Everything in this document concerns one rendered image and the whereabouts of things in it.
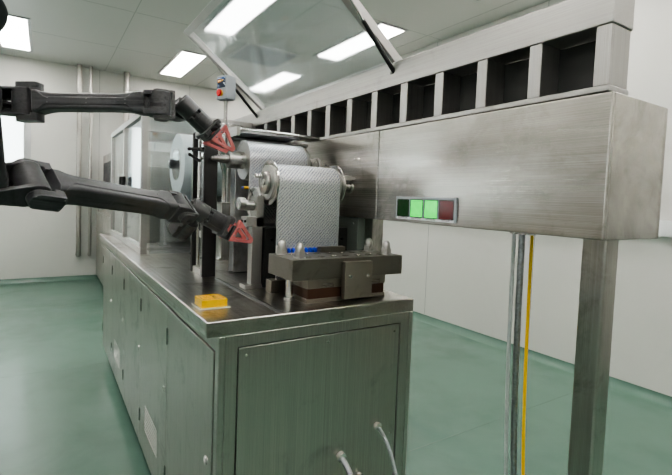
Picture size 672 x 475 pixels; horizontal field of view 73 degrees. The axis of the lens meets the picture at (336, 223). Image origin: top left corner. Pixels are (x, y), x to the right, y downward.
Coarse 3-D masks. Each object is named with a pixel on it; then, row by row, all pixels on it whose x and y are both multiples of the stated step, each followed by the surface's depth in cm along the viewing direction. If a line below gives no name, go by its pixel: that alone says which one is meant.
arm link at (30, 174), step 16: (0, 0) 61; (0, 16) 62; (0, 112) 76; (0, 128) 76; (0, 144) 78; (0, 160) 80; (0, 176) 82; (16, 176) 88; (32, 176) 88; (0, 192) 83; (16, 192) 85
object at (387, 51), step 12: (216, 0) 178; (348, 0) 137; (204, 12) 190; (360, 12) 139; (192, 24) 205; (360, 24) 143; (372, 24) 142; (192, 36) 216; (372, 36) 140; (384, 36) 145; (204, 48) 219; (384, 48) 146; (216, 60) 223; (384, 60) 145; (396, 60) 148; (228, 72) 226; (240, 84) 230; (240, 96) 234; (252, 96) 234; (264, 108) 238
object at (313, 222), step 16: (288, 208) 146; (304, 208) 149; (320, 208) 152; (336, 208) 155; (288, 224) 146; (304, 224) 149; (320, 224) 152; (336, 224) 156; (288, 240) 146; (304, 240) 149; (320, 240) 153; (336, 240) 156
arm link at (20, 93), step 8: (0, 88) 124; (8, 88) 125; (16, 88) 125; (24, 88) 126; (0, 96) 124; (8, 96) 128; (16, 96) 125; (24, 96) 126; (0, 104) 124; (8, 104) 128; (16, 104) 125; (24, 104) 126; (8, 112) 125; (16, 112) 125; (24, 112) 126
